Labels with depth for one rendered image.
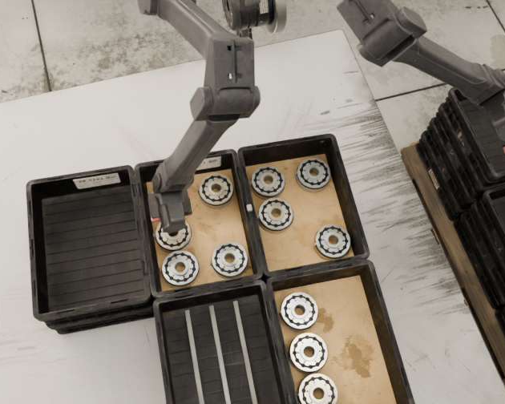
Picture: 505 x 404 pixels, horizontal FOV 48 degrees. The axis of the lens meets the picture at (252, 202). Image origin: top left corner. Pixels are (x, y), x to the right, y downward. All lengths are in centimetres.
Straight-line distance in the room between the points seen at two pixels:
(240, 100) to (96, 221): 84
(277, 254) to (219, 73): 80
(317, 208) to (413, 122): 133
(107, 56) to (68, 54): 20
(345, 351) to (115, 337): 66
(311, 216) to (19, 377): 95
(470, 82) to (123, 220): 101
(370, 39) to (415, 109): 192
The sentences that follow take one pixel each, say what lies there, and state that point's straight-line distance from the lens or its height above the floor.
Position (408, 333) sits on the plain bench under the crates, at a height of 70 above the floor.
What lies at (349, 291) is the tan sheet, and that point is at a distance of 165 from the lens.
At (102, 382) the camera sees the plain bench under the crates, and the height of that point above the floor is 70.
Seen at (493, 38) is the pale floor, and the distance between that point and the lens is 343.
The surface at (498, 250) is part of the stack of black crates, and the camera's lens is 236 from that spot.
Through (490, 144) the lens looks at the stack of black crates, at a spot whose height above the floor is 49.
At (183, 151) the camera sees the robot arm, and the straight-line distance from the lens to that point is 118.
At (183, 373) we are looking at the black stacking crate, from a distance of 158.
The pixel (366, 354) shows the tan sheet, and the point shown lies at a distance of 163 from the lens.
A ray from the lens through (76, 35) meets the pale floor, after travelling 319.
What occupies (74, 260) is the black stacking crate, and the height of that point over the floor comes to 83.
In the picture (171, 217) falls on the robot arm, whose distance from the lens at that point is 133.
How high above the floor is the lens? 239
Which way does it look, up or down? 66 degrees down
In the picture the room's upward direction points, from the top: 7 degrees clockwise
